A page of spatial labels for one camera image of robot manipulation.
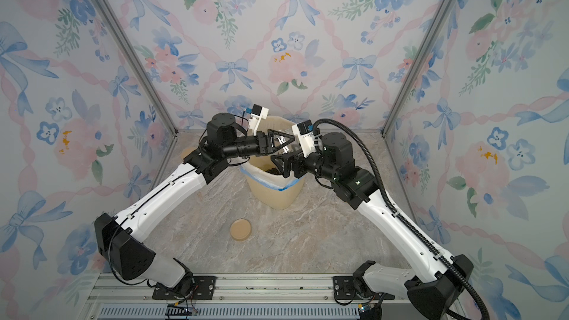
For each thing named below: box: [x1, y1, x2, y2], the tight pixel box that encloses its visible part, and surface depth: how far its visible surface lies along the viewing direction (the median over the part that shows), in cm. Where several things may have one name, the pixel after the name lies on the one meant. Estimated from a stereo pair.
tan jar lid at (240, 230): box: [229, 218, 252, 242], surface depth 88 cm
